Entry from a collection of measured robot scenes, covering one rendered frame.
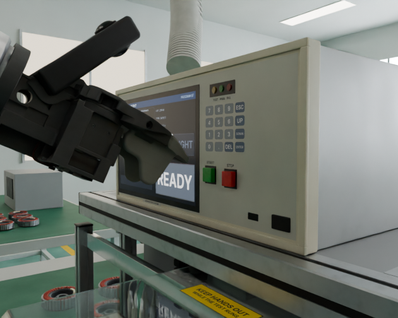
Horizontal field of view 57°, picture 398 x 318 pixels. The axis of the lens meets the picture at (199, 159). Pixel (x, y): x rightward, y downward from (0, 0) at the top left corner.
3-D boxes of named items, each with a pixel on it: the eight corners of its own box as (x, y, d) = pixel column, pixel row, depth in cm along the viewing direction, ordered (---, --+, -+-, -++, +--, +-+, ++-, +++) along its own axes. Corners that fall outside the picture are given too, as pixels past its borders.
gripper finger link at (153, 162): (172, 197, 43) (102, 167, 38) (189, 151, 44) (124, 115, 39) (186, 200, 40) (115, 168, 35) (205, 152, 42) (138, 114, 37)
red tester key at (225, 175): (231, 187, 42) (231, 171, 42) (221, 185, 44) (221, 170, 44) (237, 187, 43) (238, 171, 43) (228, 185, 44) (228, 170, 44)
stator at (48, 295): (44, 317, 99) (44, 303, 99) (38, 301, 109) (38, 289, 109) (86, 307, 105) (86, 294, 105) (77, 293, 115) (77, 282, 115)
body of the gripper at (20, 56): (83, 179, 41) (-34, 132, 34) (114, 110, 42) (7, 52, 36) (111, 186, 34) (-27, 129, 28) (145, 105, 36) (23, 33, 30)
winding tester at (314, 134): (304, 256, 35) (307, 36, 34) (115, 199, 70) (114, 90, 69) (463, 211, 58) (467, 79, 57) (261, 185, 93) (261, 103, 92)
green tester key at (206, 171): (210, 182, 45) (210, 168, 45) (202, 181, 47) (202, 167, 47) (217, 182, 46) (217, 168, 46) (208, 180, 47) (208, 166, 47)
